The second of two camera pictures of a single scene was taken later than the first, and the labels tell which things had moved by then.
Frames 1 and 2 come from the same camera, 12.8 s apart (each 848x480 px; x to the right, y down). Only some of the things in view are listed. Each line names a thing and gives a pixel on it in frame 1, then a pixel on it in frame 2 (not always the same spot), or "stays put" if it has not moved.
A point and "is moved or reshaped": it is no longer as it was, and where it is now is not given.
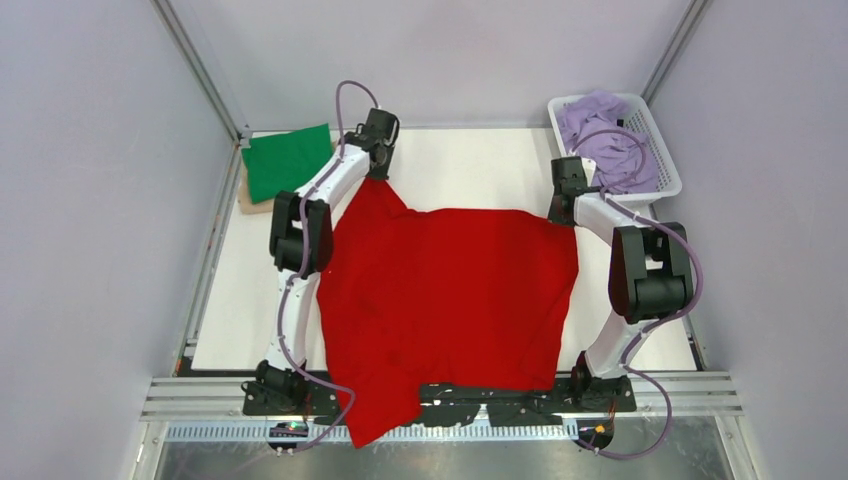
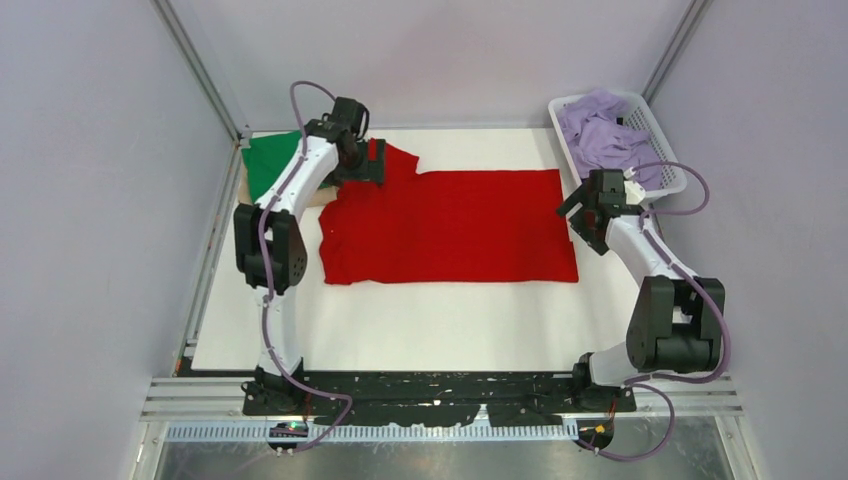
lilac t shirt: x=602 y=128 stays put
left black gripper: x=381 y=174 → x=372 y=171
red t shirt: x=463 y=298 is moved or reshaped
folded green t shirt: x=277 y=164 stays put
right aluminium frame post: x=694 y=14 stays put
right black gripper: x=557 y=218 → x=581 y=196
